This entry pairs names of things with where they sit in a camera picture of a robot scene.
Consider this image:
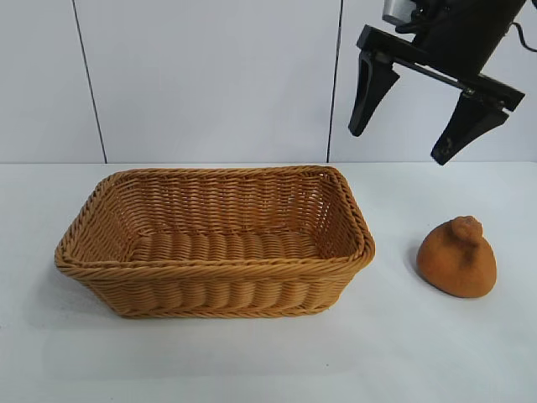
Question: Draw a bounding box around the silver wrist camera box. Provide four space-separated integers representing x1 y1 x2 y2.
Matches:
380 0 415 25

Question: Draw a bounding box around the brown round bread loaf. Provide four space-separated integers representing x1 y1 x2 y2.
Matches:
416 214 498 299

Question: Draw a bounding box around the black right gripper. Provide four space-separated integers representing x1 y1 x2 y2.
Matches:
347 0 527 166

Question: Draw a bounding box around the tan woven wicker basket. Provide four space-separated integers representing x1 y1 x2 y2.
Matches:
54 165 377 321

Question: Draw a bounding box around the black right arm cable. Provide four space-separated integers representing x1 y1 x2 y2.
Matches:
508 21 537 48

